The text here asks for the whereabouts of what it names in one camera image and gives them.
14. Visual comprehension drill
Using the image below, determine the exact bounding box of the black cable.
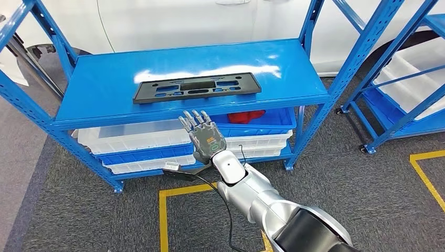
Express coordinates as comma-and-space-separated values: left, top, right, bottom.
193, 174, 249, 252

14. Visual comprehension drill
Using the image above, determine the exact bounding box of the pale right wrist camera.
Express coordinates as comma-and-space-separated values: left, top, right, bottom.
162, 161, 182, 173

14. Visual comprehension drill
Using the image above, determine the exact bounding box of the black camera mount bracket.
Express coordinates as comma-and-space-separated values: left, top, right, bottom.
162, 166, 212, 183

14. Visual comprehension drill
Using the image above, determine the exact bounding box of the large white plastic bin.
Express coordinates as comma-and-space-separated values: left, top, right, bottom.
374, 37, 445, 121

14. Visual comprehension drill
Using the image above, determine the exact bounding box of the red plastic part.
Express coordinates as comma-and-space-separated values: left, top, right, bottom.
227, 110, 267, 125

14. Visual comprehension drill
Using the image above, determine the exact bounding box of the translucent white plastic bin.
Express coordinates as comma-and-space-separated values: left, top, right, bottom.
72, 119, 192, 155

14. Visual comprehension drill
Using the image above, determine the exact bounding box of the blue wheeled shelf rack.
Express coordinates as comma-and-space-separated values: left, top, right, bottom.
335, 0, 445, 155

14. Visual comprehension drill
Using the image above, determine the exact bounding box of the white car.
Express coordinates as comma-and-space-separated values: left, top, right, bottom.
0, 0, 445, 77

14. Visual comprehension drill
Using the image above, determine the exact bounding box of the black plastic frame part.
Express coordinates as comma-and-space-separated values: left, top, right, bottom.
132, 72, 262, 104

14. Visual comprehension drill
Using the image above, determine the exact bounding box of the blue metal shelf rack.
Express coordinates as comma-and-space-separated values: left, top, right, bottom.
0, 0, 406, 194

